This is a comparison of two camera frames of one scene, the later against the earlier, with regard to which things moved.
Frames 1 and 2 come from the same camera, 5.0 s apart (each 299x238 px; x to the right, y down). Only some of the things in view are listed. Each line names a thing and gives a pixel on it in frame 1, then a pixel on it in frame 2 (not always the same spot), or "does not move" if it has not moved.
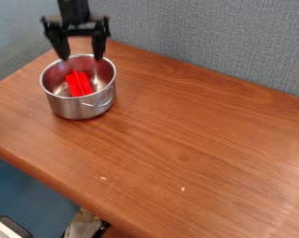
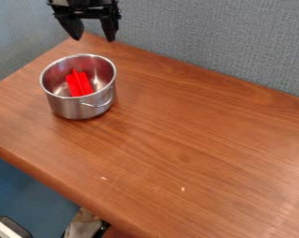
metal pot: x=86 y=106 does not move
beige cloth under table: x=84 y=225 does not move
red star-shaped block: x=78 y=84 does not move
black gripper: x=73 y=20 → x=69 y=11
